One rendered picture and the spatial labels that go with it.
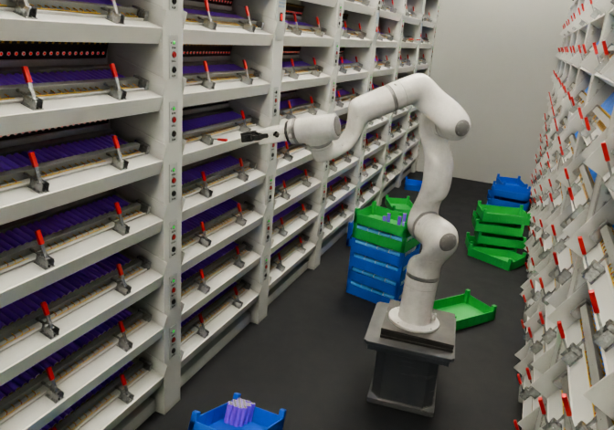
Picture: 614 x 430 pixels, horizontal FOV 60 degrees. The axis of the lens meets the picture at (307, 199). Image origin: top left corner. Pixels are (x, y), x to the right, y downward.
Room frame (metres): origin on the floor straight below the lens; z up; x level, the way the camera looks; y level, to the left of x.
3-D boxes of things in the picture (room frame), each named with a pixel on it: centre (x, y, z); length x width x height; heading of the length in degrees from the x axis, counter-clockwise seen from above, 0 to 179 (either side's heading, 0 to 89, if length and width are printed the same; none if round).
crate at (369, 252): (2.61, -0.43, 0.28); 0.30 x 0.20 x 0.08; 56
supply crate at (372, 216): (2.61, -0.43, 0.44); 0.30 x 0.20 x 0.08; 56
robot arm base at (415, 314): (1.81, -0.44, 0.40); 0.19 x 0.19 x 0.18
